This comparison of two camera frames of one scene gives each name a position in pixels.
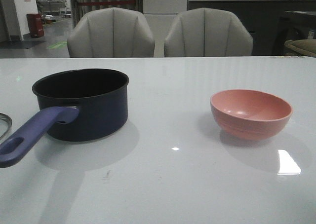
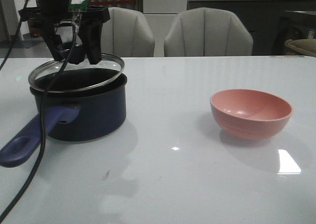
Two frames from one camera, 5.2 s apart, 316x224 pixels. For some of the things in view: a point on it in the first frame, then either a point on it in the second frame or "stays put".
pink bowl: (251, 115) stays put
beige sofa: (307, 47) stays put
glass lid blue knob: (5, 116) → (77, 78)
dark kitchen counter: (261, 14) stays put
